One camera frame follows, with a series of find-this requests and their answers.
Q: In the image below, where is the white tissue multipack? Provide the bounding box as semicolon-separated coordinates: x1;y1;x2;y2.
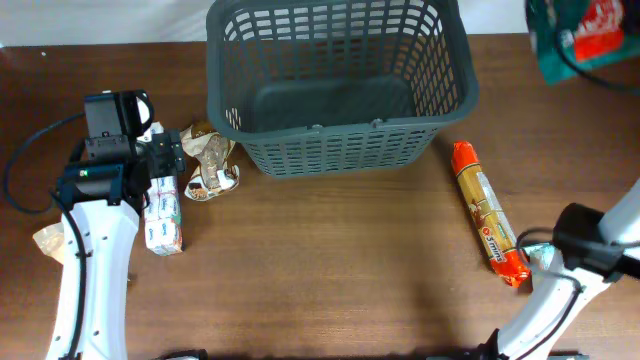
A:
143;168;183;256

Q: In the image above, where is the grey plastic basket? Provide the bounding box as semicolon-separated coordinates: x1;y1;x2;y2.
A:
206;0;479;178

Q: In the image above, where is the green Nescafe coffee bag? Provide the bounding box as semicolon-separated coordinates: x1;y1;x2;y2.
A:
524;0;639;95

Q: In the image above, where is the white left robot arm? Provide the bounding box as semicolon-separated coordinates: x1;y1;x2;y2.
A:
46;89;185;359

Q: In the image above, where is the brown white snack wrapper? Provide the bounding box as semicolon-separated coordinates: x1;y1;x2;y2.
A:
180;121;240;202

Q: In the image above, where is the crumpled beige paper bag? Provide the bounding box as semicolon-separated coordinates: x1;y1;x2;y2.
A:
33;222;65;264

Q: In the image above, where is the orange spaghetti packet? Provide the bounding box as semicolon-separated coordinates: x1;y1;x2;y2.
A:
451;141;530;288

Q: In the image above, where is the small white green packet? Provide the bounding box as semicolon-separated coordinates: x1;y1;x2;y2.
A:
524;243;555;270

